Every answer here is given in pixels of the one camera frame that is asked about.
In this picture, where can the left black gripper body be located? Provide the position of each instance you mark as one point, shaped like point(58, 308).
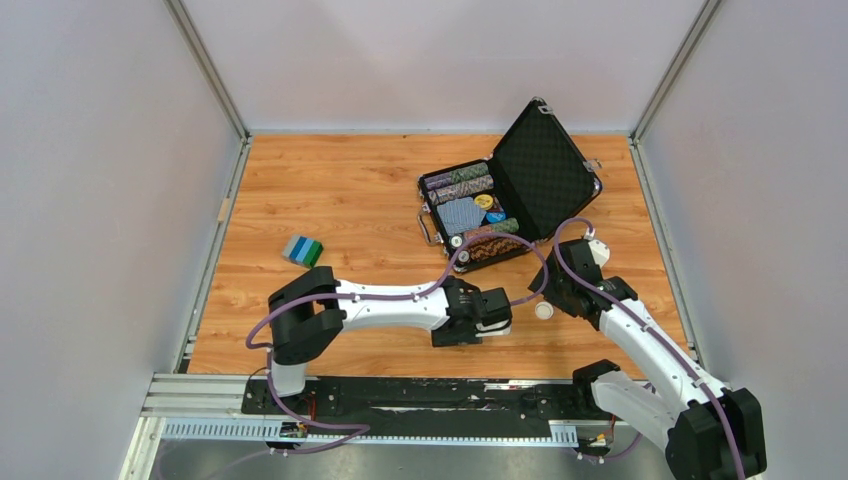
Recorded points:
point(446, 338)

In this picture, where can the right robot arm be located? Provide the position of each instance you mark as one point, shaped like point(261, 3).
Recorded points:
point(705, 429)

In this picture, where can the black poker chip case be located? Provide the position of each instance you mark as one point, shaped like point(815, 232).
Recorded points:
point(540, 178)

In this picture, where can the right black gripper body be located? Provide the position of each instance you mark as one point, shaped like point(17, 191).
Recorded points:
point(557, 288)

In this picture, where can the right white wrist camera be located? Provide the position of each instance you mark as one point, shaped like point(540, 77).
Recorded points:
point(599, 250)

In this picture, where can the red green chip row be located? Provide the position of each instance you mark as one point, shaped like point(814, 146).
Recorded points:
point(478, 235)

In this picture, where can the purple brown chip row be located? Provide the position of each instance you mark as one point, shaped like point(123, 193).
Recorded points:
point(461, 189)

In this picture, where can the blue dealer chip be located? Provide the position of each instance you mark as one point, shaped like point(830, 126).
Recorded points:
point(495, 216)

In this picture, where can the blue playing card deck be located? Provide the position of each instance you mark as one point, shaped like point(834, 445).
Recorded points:
point(460, 215)

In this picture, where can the blue green toy block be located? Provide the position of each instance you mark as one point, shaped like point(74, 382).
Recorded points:
point(302, 251)

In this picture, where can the brown poker chip row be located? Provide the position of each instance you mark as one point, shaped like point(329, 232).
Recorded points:
point(488, 249)

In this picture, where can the purple green chip row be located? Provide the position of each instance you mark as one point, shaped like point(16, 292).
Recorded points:
point(456, 176)

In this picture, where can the yellow dealer chip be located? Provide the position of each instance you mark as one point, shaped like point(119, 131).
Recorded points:
point(484, 201)

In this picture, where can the white bottle cap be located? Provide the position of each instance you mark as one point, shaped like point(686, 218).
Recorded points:
point(544, 310)

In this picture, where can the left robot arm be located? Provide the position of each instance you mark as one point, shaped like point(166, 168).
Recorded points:
point(311, 311)

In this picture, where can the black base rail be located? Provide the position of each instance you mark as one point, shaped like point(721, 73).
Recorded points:
point(430, 407)

